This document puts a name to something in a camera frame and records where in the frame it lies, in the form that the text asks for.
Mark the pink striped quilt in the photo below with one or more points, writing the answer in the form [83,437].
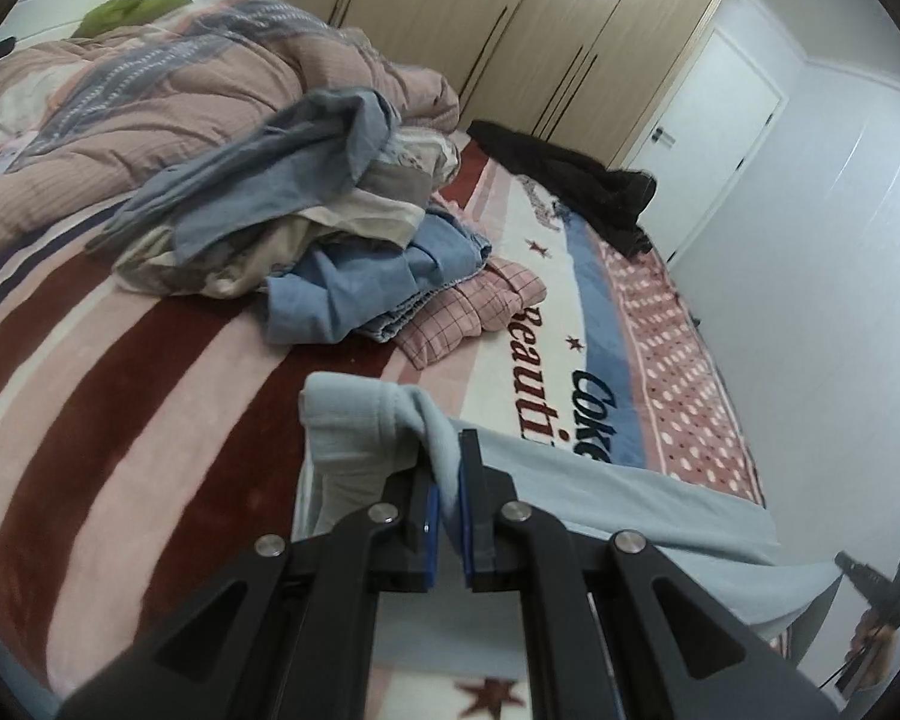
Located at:
[83,120]

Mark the white door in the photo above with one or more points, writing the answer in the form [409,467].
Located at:
[718,115]

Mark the blue folded garment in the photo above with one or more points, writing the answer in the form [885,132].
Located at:
[349,284]

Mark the black door handle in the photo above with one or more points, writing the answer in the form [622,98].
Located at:
[660,135]

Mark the grey-blue denim garment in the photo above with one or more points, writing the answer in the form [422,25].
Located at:
[313,151]

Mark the light blue pants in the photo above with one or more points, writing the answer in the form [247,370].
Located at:
[359,430]

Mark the right hand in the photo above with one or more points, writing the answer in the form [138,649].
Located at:
[871,650]

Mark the striped polka-dot bed blanket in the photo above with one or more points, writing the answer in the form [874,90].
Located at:
[144,442]

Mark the pink checked garment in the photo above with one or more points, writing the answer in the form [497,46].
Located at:
[485,303]

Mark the wooden wardrobe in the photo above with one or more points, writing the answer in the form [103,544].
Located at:
[583,74]

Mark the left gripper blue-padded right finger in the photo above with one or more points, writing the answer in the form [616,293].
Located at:
[612,627]

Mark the green pillow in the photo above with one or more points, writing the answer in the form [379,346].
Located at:
[115,14]

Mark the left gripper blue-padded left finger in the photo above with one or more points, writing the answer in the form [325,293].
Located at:
[285,636]

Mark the black jacket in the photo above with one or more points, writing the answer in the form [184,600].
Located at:
[610,200]

